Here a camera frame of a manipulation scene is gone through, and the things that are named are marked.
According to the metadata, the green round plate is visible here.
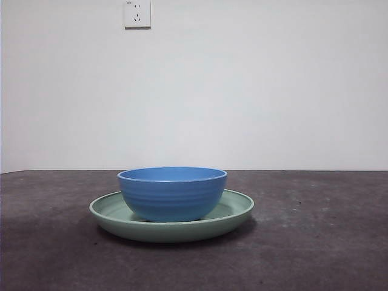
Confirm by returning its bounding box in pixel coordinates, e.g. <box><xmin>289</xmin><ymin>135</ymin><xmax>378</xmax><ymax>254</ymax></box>
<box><xmin>89</xmin><ymin>189</ymin><xmax>255</xmax><ymax>244</ymax></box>

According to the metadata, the white wall socket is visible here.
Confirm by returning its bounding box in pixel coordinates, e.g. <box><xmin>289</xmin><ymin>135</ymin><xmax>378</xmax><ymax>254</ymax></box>
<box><xmin>124</xmin><ymin>0</ymin><xmax>152</xmax><ymax>30</ymax></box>

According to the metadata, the blue ribbed bowl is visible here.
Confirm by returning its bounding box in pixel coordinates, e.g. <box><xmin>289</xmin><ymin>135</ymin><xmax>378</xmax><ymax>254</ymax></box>
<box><xmin>116</xmin><ymin>166</ymin><xmax>228</xmax><ymax>222</ymax></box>

